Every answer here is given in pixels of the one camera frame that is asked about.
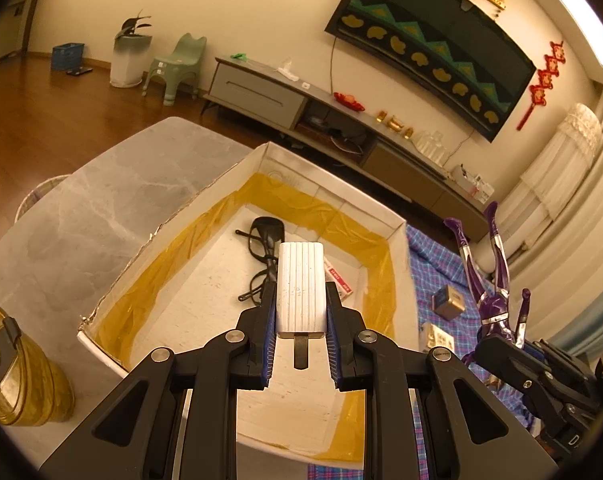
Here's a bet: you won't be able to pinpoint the white cardboard container box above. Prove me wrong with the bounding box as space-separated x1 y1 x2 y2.
76 141 419 466

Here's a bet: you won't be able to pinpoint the clear glass cup set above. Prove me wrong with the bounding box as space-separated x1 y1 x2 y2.
414 129 452 163

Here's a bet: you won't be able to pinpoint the green plastic child chair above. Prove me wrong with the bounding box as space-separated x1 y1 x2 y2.
142 32 207 107

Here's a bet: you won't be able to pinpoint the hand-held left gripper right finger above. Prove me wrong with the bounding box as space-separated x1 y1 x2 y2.
325 282 565 480

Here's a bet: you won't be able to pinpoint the purple action figure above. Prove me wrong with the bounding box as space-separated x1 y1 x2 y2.
442 201 532 391

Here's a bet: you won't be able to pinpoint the coiled white cable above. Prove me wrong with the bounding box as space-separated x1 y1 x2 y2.
331 127 365 154

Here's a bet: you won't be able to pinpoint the television power cable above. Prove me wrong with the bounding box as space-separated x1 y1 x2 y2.
329 35 340 95

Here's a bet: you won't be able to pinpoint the black glasses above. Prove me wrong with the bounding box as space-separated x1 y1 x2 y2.
235 216 287 306

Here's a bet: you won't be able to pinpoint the gold tumbler with lid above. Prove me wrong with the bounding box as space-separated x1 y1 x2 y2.
0 301 76 427

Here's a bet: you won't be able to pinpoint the white box with papers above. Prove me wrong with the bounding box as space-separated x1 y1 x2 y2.
451 164 495 205

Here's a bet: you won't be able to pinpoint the red fruit plate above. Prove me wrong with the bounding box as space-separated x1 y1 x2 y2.
333 91 366 112

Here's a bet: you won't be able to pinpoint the wall television with patterned cover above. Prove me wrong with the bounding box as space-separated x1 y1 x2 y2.
324 0 538 143

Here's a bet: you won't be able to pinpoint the white printed card box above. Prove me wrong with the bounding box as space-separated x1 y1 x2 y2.
419 322 456 353

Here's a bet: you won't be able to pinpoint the small grey cube box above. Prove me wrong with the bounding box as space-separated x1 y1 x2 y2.
431 284 466 320

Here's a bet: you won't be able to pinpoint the red knot wall ornament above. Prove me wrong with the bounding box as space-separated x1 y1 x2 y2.
516 40 567 132

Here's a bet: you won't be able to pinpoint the white ribbed power bank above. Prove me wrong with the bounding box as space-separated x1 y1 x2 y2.
276 241 328 371

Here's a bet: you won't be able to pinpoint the blue plastic basket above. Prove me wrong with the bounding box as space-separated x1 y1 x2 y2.
52 42 86 72

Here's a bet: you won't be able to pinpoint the white floor plant pot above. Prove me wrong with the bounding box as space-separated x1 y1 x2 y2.
110 35 146 88

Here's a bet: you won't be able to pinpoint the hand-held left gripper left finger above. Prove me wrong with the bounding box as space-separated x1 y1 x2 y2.
38 287 278 480

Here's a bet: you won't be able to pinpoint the white staples box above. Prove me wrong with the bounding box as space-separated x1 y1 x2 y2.
323 255 356 297

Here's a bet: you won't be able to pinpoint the cream curtain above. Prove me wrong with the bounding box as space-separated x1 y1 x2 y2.
506 85 603 341

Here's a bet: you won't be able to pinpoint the dark leafy plant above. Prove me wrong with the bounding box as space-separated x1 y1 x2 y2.
114 9 152 41

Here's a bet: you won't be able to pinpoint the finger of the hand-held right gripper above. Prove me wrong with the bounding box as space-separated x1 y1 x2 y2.
474 335 557 413
530 339 603 387

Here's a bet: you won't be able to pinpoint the grey television cabinet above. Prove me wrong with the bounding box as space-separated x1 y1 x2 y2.
200 55 502 243

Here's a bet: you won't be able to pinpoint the blue plaid cloth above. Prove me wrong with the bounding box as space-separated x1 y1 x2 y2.
306 225 557 480

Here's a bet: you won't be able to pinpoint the air conditioner with lace cover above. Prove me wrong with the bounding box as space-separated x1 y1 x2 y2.
486 103 602 281

